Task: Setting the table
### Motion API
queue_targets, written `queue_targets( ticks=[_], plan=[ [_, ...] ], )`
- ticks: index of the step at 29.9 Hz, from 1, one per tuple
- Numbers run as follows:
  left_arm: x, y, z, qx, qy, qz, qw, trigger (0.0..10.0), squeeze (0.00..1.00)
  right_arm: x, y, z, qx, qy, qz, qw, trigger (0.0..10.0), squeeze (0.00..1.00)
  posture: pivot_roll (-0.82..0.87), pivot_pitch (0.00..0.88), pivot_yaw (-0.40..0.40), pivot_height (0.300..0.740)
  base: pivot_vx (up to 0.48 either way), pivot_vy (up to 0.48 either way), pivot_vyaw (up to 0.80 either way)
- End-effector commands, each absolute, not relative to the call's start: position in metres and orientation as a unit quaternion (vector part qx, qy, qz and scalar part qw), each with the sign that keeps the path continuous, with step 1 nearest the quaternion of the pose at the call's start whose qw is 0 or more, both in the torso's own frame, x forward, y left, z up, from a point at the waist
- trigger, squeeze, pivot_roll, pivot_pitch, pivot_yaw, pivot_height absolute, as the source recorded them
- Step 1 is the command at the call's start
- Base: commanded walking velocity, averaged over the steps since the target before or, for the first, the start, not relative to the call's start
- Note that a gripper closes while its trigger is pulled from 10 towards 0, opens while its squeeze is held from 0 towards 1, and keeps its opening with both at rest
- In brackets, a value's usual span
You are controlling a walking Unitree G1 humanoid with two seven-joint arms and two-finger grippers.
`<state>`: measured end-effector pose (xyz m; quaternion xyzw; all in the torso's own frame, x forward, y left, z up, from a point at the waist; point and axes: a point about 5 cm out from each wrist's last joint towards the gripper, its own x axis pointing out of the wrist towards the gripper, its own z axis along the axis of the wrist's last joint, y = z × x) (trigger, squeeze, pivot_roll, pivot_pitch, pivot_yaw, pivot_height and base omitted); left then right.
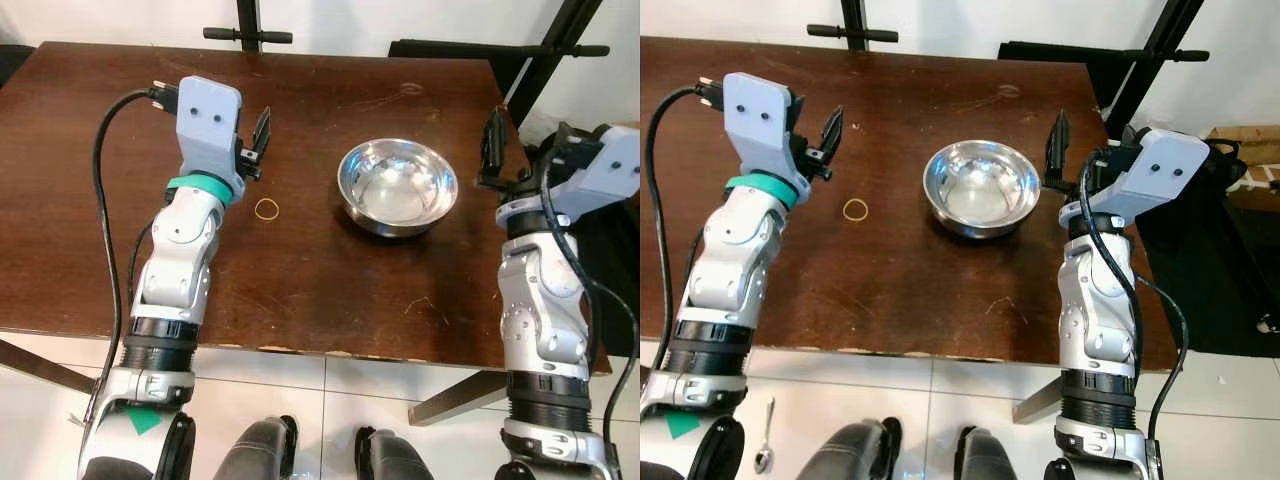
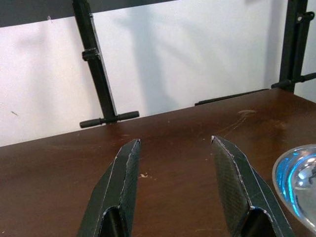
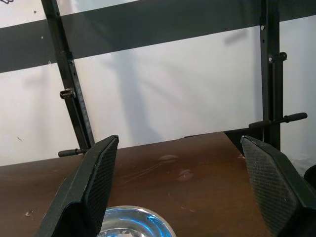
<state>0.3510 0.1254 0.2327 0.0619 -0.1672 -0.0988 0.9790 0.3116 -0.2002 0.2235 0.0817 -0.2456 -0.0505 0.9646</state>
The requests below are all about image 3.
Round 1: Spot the shiny steel bowl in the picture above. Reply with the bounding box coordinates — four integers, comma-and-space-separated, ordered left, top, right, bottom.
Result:
98, 205, 176, 237

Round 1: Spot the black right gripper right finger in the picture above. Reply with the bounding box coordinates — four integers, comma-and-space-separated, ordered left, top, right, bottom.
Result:
240, 134, 316, 237

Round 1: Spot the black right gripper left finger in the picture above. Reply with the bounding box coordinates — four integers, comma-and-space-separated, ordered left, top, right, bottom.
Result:
38, 134, 119, 237

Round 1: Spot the black metal rack post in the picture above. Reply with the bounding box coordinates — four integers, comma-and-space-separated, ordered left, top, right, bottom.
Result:
40, 0, 96, 158
248, 0, 308, 155

